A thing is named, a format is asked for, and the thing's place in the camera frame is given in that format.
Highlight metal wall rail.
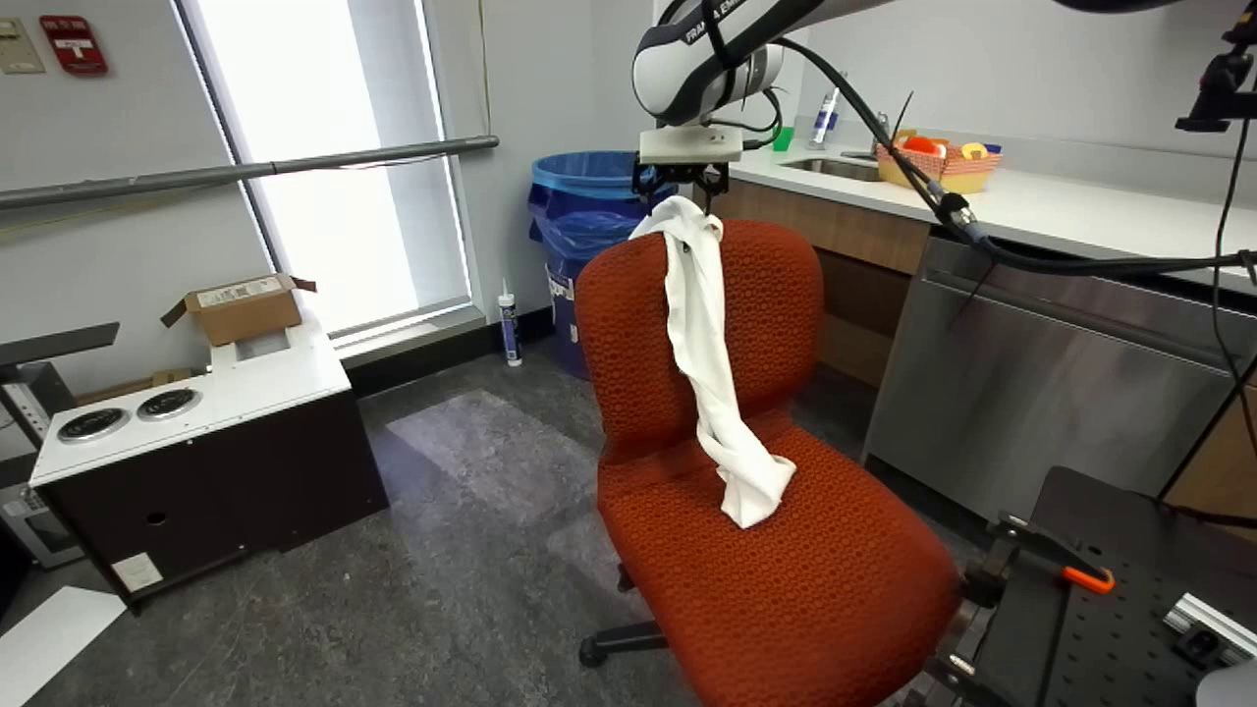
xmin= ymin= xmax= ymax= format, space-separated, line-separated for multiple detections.
xmin=0 ymin=134 xmax=499 ymax=214

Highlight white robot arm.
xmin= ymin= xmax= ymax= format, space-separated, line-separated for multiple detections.
xmin=630 ymin=0 xmax=885 ymax=198

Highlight low dark cabinet white top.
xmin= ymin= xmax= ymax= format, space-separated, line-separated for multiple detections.
xmin=26 ymin=324 xmax=389 ymax=608

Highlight white cloth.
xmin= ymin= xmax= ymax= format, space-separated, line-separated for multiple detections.
xmin=631 ymin=198 xmax=797 ymax=532

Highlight blue recycling bin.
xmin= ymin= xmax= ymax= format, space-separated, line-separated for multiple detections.
xmin=526 ymin=148 xmax=660 ymax=383

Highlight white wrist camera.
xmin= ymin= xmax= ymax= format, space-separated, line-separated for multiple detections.
xmin=642 ymin=125 xmax=744 ymax=164

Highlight white floor board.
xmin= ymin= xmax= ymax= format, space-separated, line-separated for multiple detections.
xmin=0 ymin=586 xmax=126 ymax=707

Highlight red office chair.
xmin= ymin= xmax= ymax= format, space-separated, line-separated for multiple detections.
xmin=579 ymin=220 xmax=960 ymax=707

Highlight light switch plates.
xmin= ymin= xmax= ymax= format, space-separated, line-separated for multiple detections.
xmin=0 ymin=15 xmax=43 ymax=76

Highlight cardboard box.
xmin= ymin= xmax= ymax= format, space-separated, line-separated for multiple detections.
xmin=162 ymin=275 xmax=312 ymax=347

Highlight orange basket on counter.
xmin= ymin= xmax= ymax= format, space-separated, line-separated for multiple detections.
xmin=890 ymin=134 xmax=1000 ymax=194

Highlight black perforated table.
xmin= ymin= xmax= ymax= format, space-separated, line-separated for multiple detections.
xmin=977 ymin=466 xmax=1257 ymax=707

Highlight white bottle blue cap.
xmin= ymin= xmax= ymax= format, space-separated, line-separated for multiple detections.
xmin=808 ymin=89 xmax=841 ymax=148

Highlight orange black clamp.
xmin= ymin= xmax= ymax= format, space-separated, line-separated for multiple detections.
xmin=961 ymin=516 xmax=1116 ymax=608

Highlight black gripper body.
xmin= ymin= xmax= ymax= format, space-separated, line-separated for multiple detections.
xmin=631 ymin=161 xmax=732 ymax=198

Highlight red fire alarm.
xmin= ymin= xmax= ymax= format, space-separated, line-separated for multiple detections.
xmin=38 ymin=15 xmax=109 ymax=79

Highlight spray bottle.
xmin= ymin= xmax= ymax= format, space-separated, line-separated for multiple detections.
xmin=499 ymin=291 xmax=521 ymax=370

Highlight stainless steel dishwasher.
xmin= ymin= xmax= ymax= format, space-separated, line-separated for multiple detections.
xmin=863 ymin=240 xmax=1257 ymax=519

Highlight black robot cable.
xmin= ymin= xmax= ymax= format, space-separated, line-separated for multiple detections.
xmin=698 ymin=0 xmax=1257 ymax=285

